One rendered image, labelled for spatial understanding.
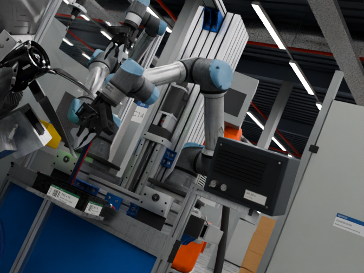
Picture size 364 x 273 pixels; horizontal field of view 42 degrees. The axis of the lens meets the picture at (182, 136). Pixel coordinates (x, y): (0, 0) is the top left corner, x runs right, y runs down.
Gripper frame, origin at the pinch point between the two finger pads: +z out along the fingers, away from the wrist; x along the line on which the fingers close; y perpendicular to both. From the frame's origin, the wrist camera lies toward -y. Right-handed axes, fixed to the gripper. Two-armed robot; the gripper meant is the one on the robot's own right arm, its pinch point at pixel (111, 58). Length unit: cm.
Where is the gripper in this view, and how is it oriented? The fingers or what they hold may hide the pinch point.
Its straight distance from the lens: 229.3
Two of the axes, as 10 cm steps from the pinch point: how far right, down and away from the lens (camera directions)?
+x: -8.0, -2.6, 5.4
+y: 4.5, 3.4, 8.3
